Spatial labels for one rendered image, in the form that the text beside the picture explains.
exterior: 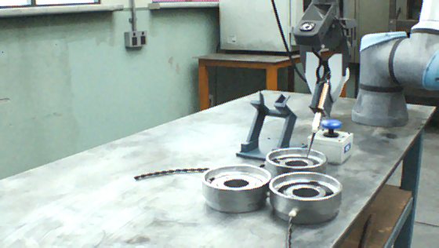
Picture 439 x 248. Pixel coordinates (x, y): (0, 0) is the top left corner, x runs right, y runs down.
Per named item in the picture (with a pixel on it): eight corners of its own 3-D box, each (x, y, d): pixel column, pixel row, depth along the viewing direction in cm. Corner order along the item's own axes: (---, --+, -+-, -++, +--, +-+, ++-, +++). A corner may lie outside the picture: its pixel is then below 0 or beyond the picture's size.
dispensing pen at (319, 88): (295, 151, 78) (319, 66, 82) (304, 158, 81) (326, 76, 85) (306, 153, 76) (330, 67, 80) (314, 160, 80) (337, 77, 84)
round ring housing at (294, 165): (335, 174, 78) (335, 152, 77) (312, 195, 70) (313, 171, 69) (282, 165, 84) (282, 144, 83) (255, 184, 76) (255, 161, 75)
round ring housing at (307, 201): (284, 191, 72) (284, 168, 71) (347, 202, 67) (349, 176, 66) (258, 218, 63) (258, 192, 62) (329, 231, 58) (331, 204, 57)
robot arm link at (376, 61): (377, 78, 121) (379, 29, 117) (418, 85, 109) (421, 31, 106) (349, 82, 114) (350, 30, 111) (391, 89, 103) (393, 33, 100)
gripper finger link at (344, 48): (353, 75, 78) (349, 26, 76) (350, 76, 77) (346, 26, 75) (329, 76, 81) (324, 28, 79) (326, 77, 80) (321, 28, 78)
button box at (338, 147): (341, 165, 83) (342, 140, 81) (306, 159, 87) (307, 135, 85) (353, 153, 89) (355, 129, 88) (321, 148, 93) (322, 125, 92)
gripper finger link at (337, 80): (357, 98, 83) (353, 49, 81) (345, 103, 79) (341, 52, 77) (341, 98, 85) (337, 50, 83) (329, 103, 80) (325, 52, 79)
